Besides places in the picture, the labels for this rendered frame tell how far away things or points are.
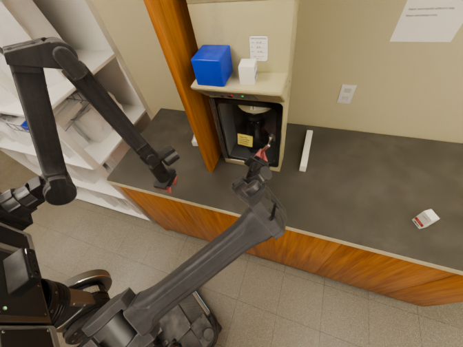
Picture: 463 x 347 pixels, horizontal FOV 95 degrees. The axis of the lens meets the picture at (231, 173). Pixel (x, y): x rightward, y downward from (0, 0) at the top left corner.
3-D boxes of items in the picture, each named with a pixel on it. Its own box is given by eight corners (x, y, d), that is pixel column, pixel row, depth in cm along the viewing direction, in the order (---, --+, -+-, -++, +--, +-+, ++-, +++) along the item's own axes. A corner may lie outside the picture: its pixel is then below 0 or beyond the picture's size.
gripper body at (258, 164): (251, 153, 92) (247, 166, 88) (271, 165, 94) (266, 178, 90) (244, 160, 98) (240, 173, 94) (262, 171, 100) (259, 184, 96)
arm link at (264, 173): (229, 184, 86) (242, 201, 87) (245, 175, 77) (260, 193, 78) (246, 170, 93) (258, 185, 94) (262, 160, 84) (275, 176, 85)
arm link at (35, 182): (21, 184, 62) (23, 194, 59) (56, 164, 66) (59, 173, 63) (48, 200, 70) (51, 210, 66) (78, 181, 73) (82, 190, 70)
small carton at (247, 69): (242, 76, 74) (241, 58, 69) (257, 76, 73) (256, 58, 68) (240, 84, 71) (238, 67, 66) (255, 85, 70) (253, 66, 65)
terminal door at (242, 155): (225, 157, 122) (210, 96, 90) (278, 166, 113) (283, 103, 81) (224, 158, 122) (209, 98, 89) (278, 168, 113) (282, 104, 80)
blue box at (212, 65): (208, 69, 79) (202, 44, 72) (233, 71, 76) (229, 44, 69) (197, 85, 74) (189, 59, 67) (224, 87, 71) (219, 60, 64)
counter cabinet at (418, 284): (193, 175, 243) (162, 111, 170) (404, 221, 183) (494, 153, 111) (165, 230, 208) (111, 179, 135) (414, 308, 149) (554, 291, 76)
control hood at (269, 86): (207, 91, 89) (202, 68, 80) (286, 98, 79) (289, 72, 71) (196, 109, 83) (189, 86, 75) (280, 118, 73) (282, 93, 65)
